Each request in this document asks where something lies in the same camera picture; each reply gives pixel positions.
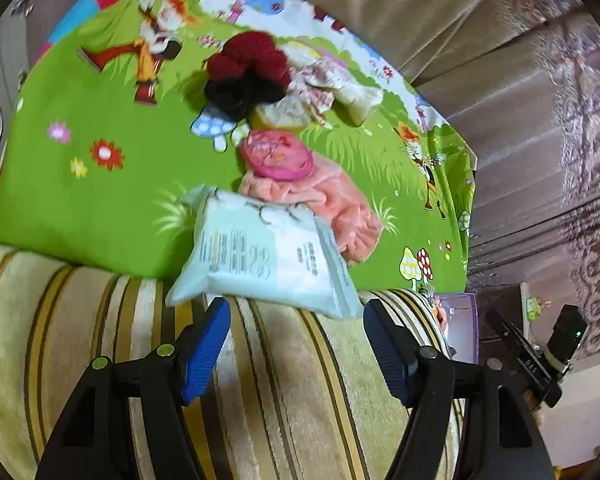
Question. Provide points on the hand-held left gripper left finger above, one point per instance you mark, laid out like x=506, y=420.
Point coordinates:
x=205, y=355

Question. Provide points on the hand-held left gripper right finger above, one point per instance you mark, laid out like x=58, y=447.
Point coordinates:
x=387, y=355

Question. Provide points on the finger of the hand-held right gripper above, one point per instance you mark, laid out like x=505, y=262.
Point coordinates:
x=502, y=327

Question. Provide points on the pale green wet wipes packet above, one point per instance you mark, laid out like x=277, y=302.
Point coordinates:
x=260, y=260

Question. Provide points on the pink fleece cloth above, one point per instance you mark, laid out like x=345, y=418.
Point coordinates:
x=340, y=205

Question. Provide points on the pink round pouch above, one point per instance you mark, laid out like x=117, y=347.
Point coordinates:
x=275, y=155

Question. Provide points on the white floral mitten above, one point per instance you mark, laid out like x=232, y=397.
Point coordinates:
x=360, y=97

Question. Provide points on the black knit scrunchie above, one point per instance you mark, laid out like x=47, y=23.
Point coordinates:
x=240, y=95

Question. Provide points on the dark red knit scrunchie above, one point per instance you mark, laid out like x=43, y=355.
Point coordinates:
x=250, y=57

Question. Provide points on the small green toy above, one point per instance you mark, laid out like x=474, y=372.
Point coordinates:
x=536, y=307

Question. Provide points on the purple plastic box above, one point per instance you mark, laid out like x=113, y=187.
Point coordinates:
x=460, y=320

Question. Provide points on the striped plush blanket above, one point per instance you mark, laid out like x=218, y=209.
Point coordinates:
x=290, y=385

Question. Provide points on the cartoon printed green blanket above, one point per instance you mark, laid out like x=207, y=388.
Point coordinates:
x=80, y=210

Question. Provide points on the lace trimmed curtain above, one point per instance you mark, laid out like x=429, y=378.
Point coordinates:
x=580, y=135

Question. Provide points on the beige curtain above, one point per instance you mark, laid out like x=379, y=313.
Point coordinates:
x=405, y=10

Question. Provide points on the white carved dresser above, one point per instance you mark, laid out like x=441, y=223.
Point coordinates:
x=0, y=75

